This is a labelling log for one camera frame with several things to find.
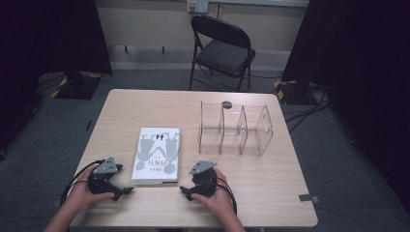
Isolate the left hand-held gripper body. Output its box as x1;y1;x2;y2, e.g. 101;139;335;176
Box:
87;157;125;195

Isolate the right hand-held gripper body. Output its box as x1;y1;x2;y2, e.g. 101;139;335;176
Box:
187;159;219;198

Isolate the white book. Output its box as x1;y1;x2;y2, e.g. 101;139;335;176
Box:
131;127;182;188

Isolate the clear acrylic book rack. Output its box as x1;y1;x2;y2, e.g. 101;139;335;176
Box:
197;101;275;159

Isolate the person's right hand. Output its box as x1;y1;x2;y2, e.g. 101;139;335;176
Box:
190;167;239;220

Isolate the person's left hand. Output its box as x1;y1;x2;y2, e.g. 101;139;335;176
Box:
62;165;116;216

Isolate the black yellow-striped stand base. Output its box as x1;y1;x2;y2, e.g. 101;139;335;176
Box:
50;71;104;101
274;79;312;105

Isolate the black folding chair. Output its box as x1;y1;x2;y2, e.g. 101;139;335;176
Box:
188;14;257;93

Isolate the black curtain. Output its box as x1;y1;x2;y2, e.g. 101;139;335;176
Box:
281;0;410;214
0;0;113;153

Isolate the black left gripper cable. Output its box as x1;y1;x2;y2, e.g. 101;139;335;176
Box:
60;159;106;207

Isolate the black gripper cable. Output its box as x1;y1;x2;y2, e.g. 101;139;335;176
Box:
60;159;106;207
216;176;239;217

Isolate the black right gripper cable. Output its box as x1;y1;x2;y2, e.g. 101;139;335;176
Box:
216;176;239;217

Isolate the thin black floor cable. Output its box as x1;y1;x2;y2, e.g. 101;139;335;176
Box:
250;73;284;80

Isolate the bundle of black floor cables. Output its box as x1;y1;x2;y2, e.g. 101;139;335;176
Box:
283;84;332;133

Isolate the white wall power outlet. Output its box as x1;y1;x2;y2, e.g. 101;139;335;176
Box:
187;0;210;15

